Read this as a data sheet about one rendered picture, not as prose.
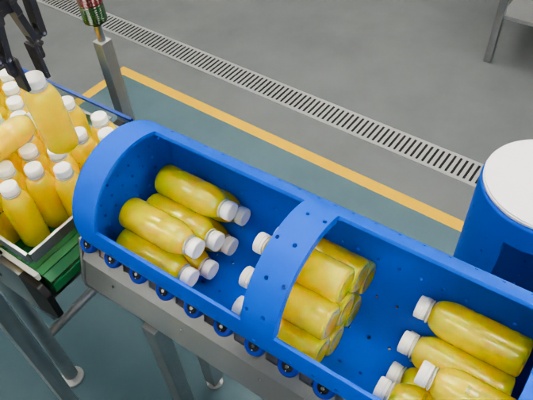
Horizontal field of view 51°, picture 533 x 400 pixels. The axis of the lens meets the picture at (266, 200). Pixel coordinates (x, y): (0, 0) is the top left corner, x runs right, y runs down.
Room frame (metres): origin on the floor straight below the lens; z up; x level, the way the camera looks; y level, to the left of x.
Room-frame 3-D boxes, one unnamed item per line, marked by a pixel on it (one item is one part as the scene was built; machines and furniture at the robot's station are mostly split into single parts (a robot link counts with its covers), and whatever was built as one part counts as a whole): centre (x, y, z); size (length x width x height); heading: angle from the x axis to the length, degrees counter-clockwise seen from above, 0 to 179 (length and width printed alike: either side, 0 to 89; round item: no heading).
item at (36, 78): (0.89, 0.41, 1.32); 0.04 x 0.04 x 0.02
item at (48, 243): (0.91, 0.40, 0.96); 0.40 x 0.01 x 0.03; 142
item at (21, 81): (0.87, 0.42, 1.35); 0.03 x 0.01 x 0.07; 51
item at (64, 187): (0.91, 0.44, 0.98); 0.07 x 0.07 x 0.16
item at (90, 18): (1.38, 0.41, 1.18); 0.06 x 0.06 x 0.05
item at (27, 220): (0.86, 0.55, 0.98); 0.07 x 0.07 x 0.16
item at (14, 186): (0.86, 0.55, 1.07); 0.04 x 0.04 x 0.02
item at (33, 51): (0.90, 0.40, 1.36); 0.03 x 0.01 x 0.07; 51
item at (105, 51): (1.38, 0.41, 0.55); 0.04 x 0.04 x 1.10; 52
